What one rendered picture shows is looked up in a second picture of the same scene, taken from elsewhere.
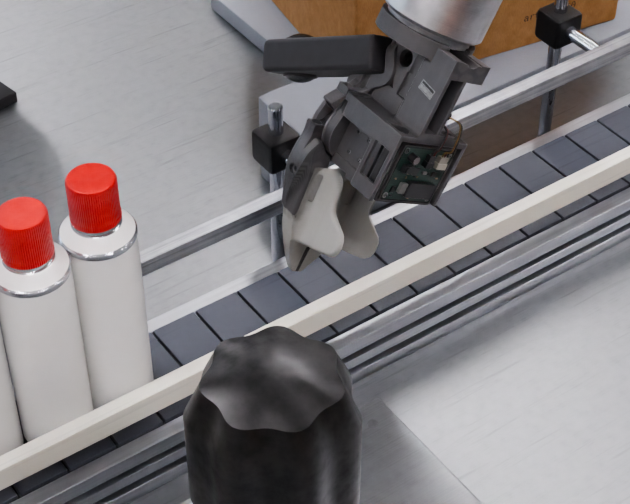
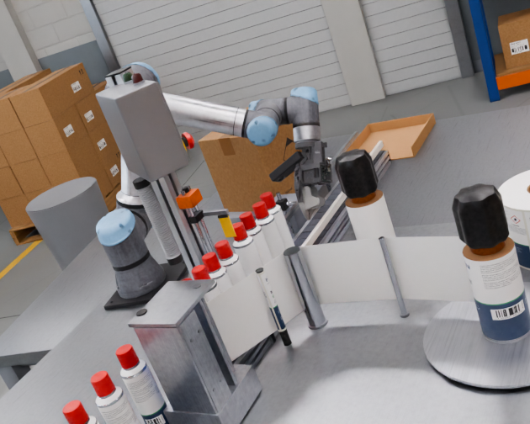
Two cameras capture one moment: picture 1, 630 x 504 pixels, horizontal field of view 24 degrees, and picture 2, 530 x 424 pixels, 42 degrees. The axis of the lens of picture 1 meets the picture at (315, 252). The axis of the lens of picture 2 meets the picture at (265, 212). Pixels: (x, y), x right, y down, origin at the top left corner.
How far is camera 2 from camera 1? 1.08 m
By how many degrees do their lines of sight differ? 27
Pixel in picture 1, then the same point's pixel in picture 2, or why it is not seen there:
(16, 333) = (269, 237)
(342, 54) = (292, 161)
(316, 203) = (306, 196)
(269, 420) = (357, 156)
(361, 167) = (314, 176)
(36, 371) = (277, 247)
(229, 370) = (342, 157)
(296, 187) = (299, 195)
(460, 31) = (316, 136)
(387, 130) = (315, 164)
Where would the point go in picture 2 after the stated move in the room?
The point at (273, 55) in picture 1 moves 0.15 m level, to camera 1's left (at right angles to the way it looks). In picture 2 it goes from (273, 175) to (228, 198)
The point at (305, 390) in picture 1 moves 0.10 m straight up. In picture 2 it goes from (358, 151) to (346, 108)
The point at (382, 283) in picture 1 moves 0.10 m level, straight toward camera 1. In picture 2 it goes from (330, 213) to (347, 221)
